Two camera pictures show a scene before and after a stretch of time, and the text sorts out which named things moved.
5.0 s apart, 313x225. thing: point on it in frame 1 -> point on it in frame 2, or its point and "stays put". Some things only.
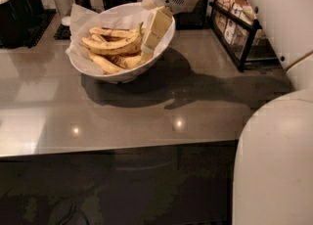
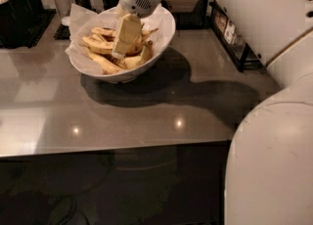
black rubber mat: x=38 y=27 stays put
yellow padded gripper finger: x=160 y=20 -> x=129 y=30
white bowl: x=110 y=47 stays put
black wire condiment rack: x=237 y=31 stays put
